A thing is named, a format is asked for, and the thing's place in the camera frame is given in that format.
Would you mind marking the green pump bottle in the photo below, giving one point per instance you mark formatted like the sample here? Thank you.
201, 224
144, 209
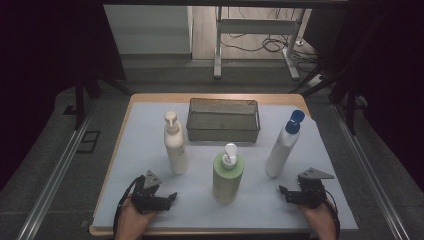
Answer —
226, 180

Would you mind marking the white metal desk frame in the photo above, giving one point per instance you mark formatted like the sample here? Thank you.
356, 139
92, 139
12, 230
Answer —
253, 26

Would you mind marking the white table mat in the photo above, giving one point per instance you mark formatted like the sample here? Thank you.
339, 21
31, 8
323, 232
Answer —
200, 213

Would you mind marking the white cabinet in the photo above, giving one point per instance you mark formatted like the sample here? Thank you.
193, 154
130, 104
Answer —
150, 30

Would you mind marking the person's left hand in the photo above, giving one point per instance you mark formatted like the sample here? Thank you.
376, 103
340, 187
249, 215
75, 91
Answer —
133, 220

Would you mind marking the aluminium floor rail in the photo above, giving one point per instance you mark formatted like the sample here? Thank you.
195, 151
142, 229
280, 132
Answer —
366, 173
53, 186

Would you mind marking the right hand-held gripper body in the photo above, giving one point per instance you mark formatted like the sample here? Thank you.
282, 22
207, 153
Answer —
311, 193

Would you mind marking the cream pump bottle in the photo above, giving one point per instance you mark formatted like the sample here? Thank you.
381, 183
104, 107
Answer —
175, 150

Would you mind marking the white power strip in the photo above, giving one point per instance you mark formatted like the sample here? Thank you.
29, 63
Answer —
316, 80

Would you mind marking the person's right hand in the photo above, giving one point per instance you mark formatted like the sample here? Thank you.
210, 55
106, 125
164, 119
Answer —
320, 220

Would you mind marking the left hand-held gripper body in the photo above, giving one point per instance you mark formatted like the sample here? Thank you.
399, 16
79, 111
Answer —
146, 196

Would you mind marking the white bottle with blue cap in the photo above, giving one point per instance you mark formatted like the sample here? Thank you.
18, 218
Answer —
281, 153

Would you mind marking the black stand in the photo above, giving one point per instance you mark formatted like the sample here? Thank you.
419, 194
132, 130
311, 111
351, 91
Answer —
80, 100
350, 106

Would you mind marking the grey mesh basket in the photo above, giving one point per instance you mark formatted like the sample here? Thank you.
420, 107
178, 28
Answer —
223, 130

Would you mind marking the dark curtain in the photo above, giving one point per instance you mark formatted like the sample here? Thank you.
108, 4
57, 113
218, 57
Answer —
393, 83
43, 66

